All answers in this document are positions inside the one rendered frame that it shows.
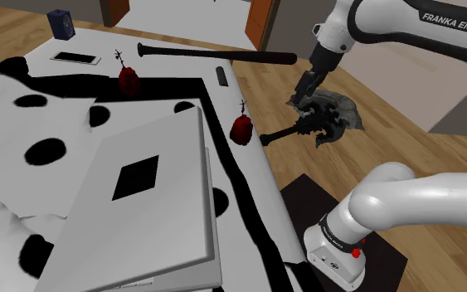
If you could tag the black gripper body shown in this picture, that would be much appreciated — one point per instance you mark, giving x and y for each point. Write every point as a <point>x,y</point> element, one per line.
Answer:
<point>325,58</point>

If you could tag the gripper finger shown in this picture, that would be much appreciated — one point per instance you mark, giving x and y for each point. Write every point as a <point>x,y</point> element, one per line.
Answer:
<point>304,87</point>
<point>319,83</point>

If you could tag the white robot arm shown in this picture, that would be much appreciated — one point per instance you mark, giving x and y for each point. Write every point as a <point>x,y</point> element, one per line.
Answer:
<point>419,202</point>

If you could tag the black and grey crumpled object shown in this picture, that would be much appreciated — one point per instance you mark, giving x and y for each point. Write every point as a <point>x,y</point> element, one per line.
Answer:
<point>326,121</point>

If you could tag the dark red fruit with stem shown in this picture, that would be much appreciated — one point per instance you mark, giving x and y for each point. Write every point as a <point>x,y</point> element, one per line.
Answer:
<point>129,81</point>
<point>241,129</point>

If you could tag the small black remote control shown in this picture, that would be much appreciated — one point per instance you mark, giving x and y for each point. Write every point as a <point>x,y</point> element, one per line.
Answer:
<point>221,76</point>

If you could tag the black baseball bat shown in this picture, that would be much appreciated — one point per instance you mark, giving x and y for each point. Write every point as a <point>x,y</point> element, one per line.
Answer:
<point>217,54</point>

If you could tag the dark robot stand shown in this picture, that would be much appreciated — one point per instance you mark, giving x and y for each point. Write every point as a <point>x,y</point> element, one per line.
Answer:
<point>310,202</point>

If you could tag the grey closed laptop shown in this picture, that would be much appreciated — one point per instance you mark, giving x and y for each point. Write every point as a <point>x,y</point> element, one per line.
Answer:
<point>156,222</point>

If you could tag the white phone with black screen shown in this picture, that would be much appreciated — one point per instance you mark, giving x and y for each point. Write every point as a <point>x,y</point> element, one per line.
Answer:
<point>75,58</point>

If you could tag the dark blue box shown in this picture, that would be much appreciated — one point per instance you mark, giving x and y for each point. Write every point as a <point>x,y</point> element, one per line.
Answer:
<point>61,24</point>

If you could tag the brown wooden door frame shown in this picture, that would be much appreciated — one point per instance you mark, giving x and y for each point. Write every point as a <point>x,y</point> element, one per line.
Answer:
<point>259,20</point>

